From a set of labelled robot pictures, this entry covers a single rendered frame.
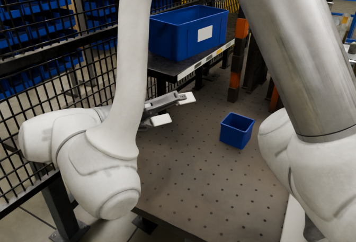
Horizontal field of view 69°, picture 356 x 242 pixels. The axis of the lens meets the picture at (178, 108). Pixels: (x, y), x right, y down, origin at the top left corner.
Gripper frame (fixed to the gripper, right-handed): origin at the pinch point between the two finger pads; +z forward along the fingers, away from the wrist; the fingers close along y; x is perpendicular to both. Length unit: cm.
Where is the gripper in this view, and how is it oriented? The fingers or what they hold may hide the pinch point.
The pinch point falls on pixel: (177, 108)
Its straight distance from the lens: 78.1
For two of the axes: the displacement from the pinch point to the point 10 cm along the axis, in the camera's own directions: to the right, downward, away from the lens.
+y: -5.1, 4.6, 7.2
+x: 4.2, 8.7, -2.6
